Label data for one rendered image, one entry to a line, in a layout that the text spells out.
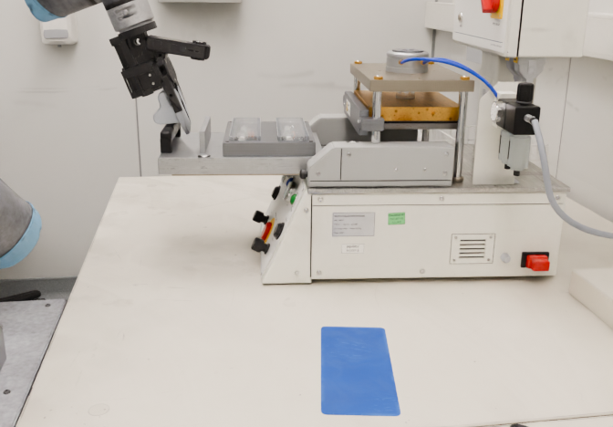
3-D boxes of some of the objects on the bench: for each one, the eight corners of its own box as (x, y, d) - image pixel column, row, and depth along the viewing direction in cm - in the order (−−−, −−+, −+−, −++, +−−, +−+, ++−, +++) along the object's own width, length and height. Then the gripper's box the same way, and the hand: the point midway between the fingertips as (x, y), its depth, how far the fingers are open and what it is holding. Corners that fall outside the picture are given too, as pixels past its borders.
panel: (261, 223, 151) (297, 149, 146) (261, 279, 122) (306, 189, 118) (253, 220, 150) (288, 145, 146) (251, 275, 122) (296, 184, 117)
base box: (494, 220, 156) (501, 147, 151) (563, 289, 120) (576, 197, 115) (261, 223, 153) (261, 148, 148) (262, 295, 117) (261, 199, 112)
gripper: (115, 35, 127) (160, 140, 133) (104, 38, 118) (152, 151, 125) (158, 19, 126) (201, 125, 133) (150, 22, 118) (196, 134, 124)
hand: (189, 126), depth 128 cm, fingers closed
